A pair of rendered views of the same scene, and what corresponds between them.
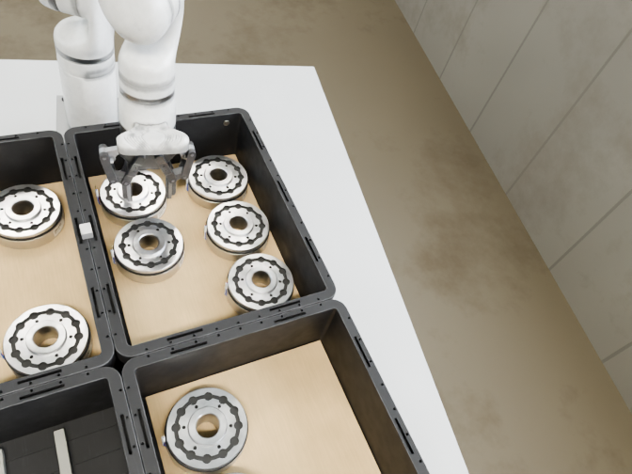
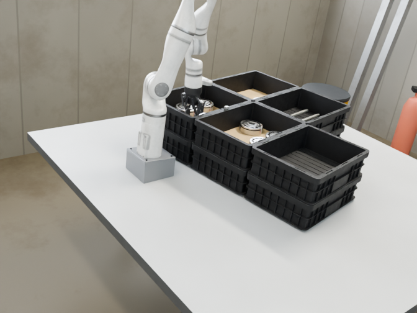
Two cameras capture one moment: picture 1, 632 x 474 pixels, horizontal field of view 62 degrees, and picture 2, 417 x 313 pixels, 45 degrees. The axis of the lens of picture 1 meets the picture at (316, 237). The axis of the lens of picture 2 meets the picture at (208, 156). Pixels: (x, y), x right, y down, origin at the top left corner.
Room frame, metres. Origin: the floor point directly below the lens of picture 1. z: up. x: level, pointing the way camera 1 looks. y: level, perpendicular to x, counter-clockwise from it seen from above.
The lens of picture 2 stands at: (0.80, 2.29, 1.72)
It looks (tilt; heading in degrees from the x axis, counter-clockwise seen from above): 27 degrees down; 259
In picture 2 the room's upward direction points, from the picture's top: 8 degrees clockwise
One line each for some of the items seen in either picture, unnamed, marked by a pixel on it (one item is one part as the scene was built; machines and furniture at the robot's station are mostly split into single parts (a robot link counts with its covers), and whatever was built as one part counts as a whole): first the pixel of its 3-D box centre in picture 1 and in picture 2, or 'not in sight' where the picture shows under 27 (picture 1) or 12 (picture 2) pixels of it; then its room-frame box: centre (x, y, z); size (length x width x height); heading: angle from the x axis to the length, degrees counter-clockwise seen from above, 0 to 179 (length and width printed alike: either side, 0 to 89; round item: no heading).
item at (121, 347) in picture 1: (194, 213); (200, 100); (0.46, 0.18, 0.92); 0.40 x 0.30 x 0.02; 40
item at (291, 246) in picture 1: (193, 232); (198, 110); (0.46, 0.18, 0.87); 0.40 x 0.30 x 0.11; 40
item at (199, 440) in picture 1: (207, 426); not in sight; (0.19, 0.05, 0.86); 0.05 x 0.05 x 0.01
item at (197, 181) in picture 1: (218, 177); not in sight; (0.59, 0.19, 0.86); 0.10 x 0.10 x 0.01
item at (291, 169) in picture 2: not in sight; (311, 151); (0.08, 0.64, 0.92); 0.40 x 0.30 x 0.02; 40
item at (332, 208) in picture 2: not in sight; (303, 186); (0.08, 0.64, 0.76); 0.40 x 0.30 x 0.12; 40
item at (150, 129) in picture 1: (149, 110); (197, 77); (0.50, 0.27, 1.05); 0.11 x 0.09 x 0.06; 33
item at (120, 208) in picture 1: (133, 192); not in sight; (0.50, 0.30, 0.86); 0.10 x 0.10 x 0.01
